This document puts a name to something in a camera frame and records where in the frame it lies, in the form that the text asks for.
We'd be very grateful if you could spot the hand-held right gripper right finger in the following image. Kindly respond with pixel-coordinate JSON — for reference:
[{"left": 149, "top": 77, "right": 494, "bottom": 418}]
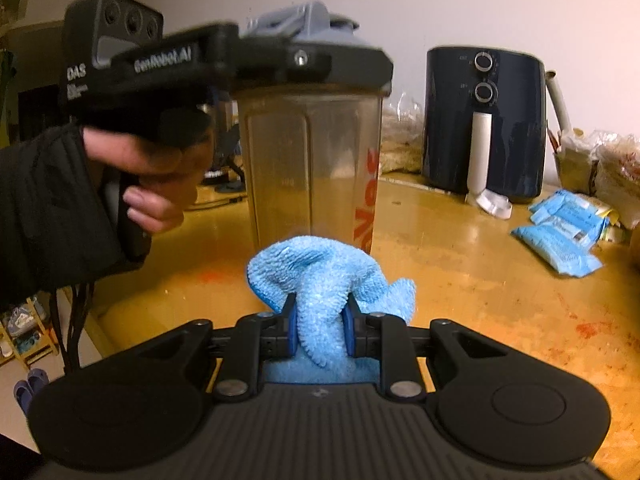
[{"left": 341, "top": 294, "right": 507, "bottom": 403}]

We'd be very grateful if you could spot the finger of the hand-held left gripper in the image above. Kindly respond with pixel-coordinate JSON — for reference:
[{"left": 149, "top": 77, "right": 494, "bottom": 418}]
[{"left": 227, "top": 35, "right": 396, "bottom": 97}]

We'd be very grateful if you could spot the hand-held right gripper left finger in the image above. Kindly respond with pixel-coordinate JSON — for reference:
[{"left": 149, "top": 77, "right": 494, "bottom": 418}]
[{"left": 136, "top": 294, "right": 298, "bottom": 403}]

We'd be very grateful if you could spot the blue microfiber cloth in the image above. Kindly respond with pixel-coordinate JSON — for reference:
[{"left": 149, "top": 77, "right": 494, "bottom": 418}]
[{"left": 246, "top": 235, "right": 417, "bottom": 386}]

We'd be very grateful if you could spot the clear shaker bottle grey lid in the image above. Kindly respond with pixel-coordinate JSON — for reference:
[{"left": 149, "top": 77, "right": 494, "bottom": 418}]
[{"left": 235, "top": 0, "right": 392, "bottom": 256}]

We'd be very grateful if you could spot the person's left hand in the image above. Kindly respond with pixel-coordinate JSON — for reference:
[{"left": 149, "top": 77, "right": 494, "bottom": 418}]
[{"left": 81, "top": 127, "right": 217, "bottom": 235}]

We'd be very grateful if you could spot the clear bag with brown paper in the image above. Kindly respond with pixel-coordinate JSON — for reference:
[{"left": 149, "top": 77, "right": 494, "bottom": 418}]
[{"left": 380, "top": 92, "right": 426, "bottom": 176}]

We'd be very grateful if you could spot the black air fryer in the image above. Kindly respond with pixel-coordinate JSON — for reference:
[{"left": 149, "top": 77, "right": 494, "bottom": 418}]
[{"left": 421, "top": 46, "right": 547, "bottom": 204}]

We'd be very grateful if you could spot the white paper roll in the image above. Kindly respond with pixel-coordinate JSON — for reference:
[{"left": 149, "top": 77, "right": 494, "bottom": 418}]
[{"left": 544, "top": 70, "right": 571, "bottom": 133}]

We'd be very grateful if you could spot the olive plastic bag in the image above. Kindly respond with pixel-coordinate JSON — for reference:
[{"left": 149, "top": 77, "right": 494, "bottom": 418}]
[{"left": 552, "top": 127, "right": 601, "bottom": 196}]

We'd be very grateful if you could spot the blue slipper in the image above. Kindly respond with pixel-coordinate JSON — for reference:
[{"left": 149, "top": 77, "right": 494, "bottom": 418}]
[
  {"left": 14, "top": 380, "right": 32, "bottom": 417},
  {"left": 27, "top": 367, "right": 49, "bottom": 397}
]

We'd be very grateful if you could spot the wooden shoe rack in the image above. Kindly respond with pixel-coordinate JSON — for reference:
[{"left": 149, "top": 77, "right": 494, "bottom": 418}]
[{"left": 0, "top": 295, "right": 58, "bottom": 372}]

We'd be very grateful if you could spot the yellow packet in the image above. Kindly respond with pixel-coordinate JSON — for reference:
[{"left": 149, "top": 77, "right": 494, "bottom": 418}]
[{"left": 599, "top": 209, "right": 624, "bottom": 244}]

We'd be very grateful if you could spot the clear bag of paper plates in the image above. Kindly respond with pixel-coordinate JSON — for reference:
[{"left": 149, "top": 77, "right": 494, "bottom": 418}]
[{"left": 592, "top": 130, "right": 640, "bottom": 211}]

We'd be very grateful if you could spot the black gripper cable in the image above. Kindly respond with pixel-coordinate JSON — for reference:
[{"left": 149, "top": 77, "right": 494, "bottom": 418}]
[{"left": 47, "top": 280, "right": 96, "bottom": 376}]

